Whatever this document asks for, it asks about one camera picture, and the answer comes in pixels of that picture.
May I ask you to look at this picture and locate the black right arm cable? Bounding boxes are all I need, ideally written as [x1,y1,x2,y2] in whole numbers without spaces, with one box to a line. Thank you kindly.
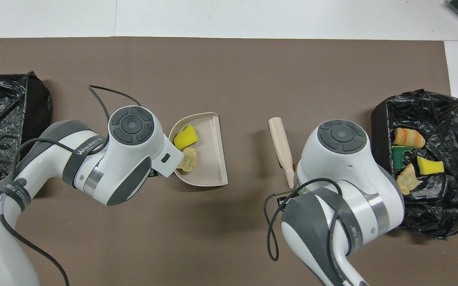
[263,178,353,263]

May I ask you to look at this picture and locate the pale yellow toy chip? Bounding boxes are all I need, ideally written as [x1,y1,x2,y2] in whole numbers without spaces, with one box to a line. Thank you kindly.
[179,147,198,173]

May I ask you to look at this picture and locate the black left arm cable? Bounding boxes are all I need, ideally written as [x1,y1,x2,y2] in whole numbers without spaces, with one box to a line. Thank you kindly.
[0,85,142,286]

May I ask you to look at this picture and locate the small yellow sponge piece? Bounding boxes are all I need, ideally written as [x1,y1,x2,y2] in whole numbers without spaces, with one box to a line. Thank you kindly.
[417,155,445,176]

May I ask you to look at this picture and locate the yellow sponge with green back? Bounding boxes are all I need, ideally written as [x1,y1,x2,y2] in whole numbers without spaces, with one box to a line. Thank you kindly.
[391,146,414,170]

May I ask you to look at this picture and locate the beige plastic dustpan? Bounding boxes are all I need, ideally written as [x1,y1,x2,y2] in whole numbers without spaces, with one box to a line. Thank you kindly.
[168,112,229,187]

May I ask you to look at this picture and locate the yellow sponge chunk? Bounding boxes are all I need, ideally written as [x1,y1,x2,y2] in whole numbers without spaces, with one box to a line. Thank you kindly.
[173,125,198,151]

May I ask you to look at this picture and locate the brown table mat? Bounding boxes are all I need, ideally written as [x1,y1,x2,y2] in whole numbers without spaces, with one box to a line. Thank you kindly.
[0,37,458,286]

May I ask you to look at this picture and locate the beige hand brush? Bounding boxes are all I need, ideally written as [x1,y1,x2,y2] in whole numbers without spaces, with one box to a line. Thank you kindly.
[268,117,295,189]

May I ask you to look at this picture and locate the pale toy bread piece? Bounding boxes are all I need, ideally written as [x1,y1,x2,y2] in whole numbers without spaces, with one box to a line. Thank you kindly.
[396,163,423,195]

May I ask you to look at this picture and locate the orange striped toy croissant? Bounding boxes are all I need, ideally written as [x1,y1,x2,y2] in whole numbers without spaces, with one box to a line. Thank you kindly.
[392,127,426,149]

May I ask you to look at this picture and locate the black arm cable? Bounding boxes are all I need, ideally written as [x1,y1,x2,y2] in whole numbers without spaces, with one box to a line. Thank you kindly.
[263,178,353,263]
[0,85,142,286]

